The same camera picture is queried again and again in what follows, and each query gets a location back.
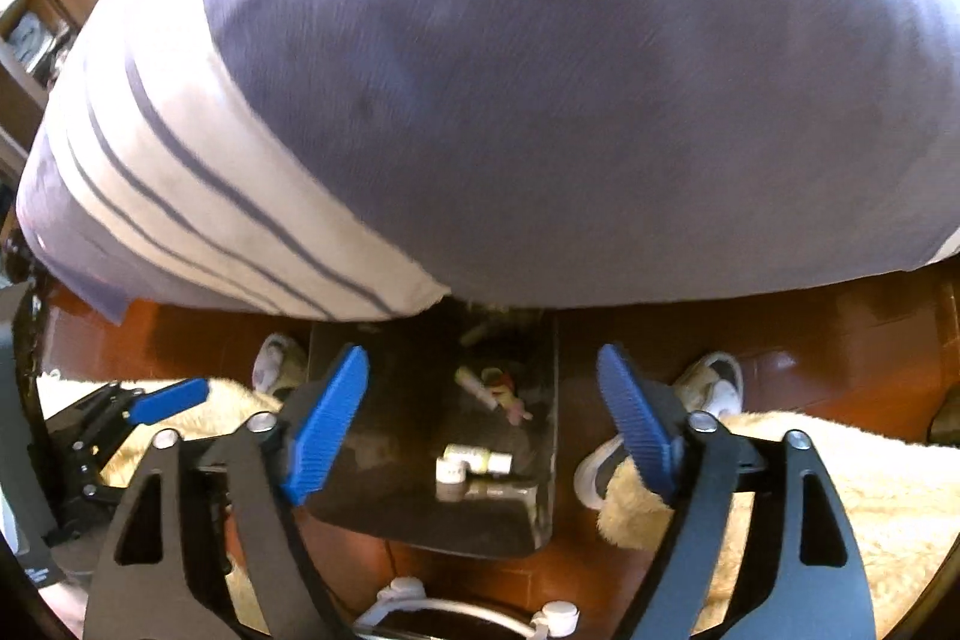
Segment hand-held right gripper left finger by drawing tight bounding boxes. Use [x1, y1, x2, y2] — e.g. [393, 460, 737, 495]
[82, 344, 370, 640]

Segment white slipper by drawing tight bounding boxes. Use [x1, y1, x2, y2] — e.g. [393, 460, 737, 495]
[574, 434, 627, 512]
[671, 351, 745, 420]
[251, 332, 308, 397]

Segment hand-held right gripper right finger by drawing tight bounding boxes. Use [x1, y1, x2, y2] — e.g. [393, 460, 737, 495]
[596, 344, 878, 640]

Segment person's left leg fluffy pants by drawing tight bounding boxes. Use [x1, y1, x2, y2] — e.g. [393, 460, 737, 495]
[41, 376, 301, 640]

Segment small white bottle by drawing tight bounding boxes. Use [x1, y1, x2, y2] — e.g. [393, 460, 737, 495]
[436, 445, 514, 483]

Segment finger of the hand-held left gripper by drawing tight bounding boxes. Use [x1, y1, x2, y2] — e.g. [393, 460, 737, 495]
[45, 377, 209, 498]

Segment purple white striped pillow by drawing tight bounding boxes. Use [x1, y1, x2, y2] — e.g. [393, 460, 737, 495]
[15, 0, 960, 322]

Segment white plastic round frame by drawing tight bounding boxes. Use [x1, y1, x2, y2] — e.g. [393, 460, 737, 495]
[352, 576, 582, 640]

